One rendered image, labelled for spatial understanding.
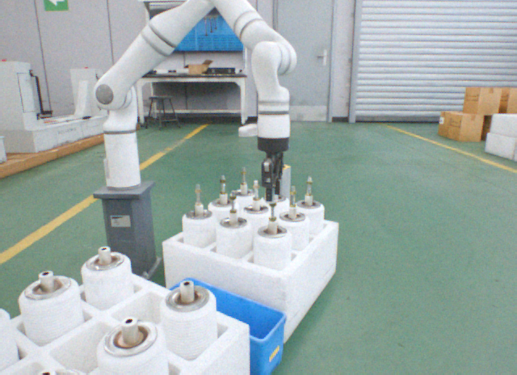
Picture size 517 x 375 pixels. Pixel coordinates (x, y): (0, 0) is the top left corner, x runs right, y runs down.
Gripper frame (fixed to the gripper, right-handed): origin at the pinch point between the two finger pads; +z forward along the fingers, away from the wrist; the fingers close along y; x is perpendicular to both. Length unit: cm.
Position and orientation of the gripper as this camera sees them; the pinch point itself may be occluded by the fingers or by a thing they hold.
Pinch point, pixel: (272, 193)
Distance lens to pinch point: 84.2
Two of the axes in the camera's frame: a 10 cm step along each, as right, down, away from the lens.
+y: 2.5, -2.5, 9.3
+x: -9.7, -0.7, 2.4
